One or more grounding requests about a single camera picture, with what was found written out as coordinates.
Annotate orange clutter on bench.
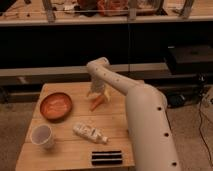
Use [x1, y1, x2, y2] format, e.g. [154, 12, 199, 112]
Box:
[74, 0, 159, 16]

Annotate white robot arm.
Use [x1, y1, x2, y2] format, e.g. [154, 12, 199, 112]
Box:
[86, 57, 181, 171]

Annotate orange pepper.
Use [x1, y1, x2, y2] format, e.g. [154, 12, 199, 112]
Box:
[90, 95, 104, 111]

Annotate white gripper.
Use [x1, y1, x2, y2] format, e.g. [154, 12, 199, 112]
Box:
[86, 76, 111, 102]

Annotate crushed white plastic bottle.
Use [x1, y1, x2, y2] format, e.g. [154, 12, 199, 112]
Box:
[73, 123, 108, 144]

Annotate white plastic cup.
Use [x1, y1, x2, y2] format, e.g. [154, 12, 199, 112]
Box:
[30, 124, 54, 149]

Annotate orange bowl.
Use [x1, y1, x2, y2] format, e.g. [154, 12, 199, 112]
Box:
[40, 92, 73, 120]

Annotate black box on shelf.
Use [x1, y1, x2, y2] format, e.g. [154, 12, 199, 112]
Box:
[165, 45, 213, 74]

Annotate black cables beside table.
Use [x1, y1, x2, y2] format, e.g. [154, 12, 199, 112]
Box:
[197, 99, 213, 158]

